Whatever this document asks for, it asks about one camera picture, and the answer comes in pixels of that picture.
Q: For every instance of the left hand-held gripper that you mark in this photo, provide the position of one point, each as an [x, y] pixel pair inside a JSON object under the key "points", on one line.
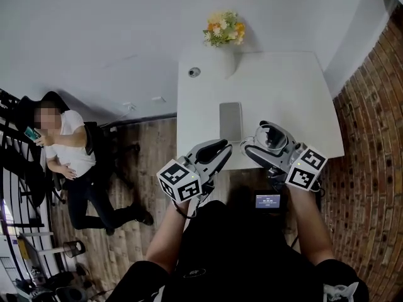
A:
{"points": [[179, 181]]}

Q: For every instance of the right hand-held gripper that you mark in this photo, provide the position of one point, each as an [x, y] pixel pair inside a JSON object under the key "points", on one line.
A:
{"points": [[303, 168]]}

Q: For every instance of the grey rectangular block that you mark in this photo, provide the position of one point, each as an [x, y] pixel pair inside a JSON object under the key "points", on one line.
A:
{"points": [[230, 121]]}

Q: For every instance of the person's right forearm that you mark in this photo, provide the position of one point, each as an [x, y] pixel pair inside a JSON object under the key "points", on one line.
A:
{"points": [[311, 228]]}

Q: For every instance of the person's left forearm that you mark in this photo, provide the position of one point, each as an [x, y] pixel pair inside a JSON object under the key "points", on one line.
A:
{"points": [[167, 238]]}

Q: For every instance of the small black screen device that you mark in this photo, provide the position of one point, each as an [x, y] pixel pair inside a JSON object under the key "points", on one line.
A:
{"points": [[268, 201]]}

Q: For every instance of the white table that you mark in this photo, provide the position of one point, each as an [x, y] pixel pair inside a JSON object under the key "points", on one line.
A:
{"points": [[283, 99]]}

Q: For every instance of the white vase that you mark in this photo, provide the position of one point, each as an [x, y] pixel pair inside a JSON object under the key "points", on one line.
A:
{"points": [[229, 61]]}

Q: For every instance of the person's black clothing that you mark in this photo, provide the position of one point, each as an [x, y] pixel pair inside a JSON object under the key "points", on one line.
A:
{"points": [[236, 263]]}

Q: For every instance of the black office chair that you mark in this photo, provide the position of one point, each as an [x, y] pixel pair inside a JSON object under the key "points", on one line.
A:
{"points": [[94, 134]]}

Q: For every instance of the yellow and white flower bouquet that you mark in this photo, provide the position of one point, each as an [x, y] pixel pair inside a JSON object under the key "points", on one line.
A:
{"points": [[223, 28]]}

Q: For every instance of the green phone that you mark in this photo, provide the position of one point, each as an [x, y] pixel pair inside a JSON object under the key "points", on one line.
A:
{"points": [[32, 133]]}

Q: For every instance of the black metal railing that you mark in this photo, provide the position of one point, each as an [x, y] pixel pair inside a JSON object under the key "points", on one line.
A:
{"points": [[19, 175]]}

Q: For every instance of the white wall socket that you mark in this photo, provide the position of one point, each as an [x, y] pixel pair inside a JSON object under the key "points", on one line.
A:
{"points": [[158, 99], [129, 106]]}

